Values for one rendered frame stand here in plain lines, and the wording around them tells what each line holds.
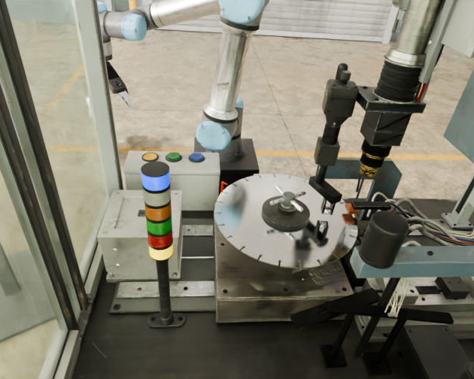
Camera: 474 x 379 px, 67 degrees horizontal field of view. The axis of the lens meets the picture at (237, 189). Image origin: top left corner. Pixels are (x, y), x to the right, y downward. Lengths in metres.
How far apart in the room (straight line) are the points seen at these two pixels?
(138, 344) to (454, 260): 0.63
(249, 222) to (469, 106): 0.46
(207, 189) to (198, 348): 0.47
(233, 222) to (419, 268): 0.37
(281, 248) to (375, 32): 6.69
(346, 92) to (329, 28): 6.28
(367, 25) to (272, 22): 1.66
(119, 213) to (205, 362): 0.39
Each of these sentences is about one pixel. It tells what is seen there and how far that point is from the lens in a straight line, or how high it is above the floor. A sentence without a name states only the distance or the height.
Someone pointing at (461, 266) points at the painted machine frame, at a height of 1.03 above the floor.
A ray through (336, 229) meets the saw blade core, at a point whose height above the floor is 0.95.
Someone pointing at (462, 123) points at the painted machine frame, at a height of 1.26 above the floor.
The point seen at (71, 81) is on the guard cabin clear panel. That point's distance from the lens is 0.84.
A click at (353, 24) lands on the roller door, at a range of 7.12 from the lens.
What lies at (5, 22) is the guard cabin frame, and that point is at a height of 1.36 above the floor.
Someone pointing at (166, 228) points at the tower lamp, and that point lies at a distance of 0.65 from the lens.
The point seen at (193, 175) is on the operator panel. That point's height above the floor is 0.88.
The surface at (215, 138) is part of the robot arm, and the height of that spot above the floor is 0.91.
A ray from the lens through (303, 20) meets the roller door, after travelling 6.85.
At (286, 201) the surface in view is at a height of 0.99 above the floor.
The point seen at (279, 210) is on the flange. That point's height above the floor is 0.97.
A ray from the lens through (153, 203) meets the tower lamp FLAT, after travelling 0.61.
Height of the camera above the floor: 1.48
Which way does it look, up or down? 36 degrees down
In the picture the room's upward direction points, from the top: 5 degrees clockwise
